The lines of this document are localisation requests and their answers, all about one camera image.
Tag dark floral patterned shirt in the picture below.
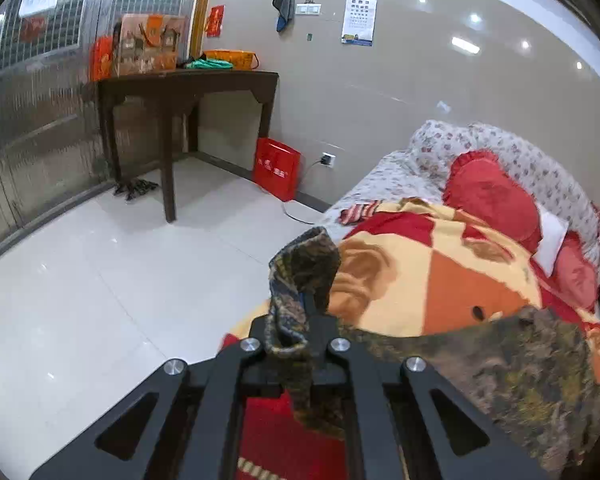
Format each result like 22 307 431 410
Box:
265 228 600 478

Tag orange red patchwork blanket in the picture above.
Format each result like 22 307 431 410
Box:
220 198 600 480

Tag right red heart pillow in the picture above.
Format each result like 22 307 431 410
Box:
552 231 598 312

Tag red heart pillow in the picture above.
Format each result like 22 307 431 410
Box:
552 231 598 312
443 150 542 254

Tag black shoes on floor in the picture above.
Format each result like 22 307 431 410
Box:
114 179 159 203

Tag floral bed sheet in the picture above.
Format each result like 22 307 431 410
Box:
317 150 442 238

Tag white square pillow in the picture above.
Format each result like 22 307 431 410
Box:
533 203 569 276

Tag left red heart pillow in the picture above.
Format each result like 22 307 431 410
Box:
443 150 542 254

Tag floral padded headboard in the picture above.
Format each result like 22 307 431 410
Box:
404 119 600 283

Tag dark wooden side table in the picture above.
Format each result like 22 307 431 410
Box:
96 68 279 223

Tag green bundle on table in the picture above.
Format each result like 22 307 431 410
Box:
183 58 234 70

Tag orange basket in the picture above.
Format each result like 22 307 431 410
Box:
204 49 260 70

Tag brown gift box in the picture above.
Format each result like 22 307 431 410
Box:
111 13 185 77

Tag orange small box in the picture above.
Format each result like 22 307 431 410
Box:
90 36 114 81

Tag dark hanging cloth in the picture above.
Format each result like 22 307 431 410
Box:
272 0 296 34

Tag white wall socket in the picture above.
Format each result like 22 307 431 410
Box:
321 153 336 168

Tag red paper wall decoration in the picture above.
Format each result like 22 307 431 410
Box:
206 4 225 38

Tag eye chart wall poster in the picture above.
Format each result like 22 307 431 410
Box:
341 0 377 47

